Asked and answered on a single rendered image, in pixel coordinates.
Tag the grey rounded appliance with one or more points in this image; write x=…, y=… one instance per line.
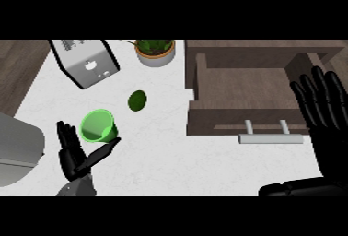
x=19, y=150

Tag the dark green avocado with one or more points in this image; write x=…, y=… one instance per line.
x=136, y=100

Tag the potted green plant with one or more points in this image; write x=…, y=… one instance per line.
x=155, y=52

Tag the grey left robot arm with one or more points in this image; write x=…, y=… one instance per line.
x=78, y=187

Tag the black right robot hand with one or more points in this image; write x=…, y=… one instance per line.
x=326, y=135

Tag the brown wooden cabinet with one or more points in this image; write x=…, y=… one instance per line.
x=267, y=53

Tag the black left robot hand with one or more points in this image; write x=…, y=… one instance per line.
x=71, y=153

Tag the brown wooden drawer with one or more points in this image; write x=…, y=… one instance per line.
x=245, y=101

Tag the green plastic cup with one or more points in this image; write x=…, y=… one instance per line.
x=96, y=126

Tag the silver toaster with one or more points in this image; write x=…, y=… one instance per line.
x=84, y=61

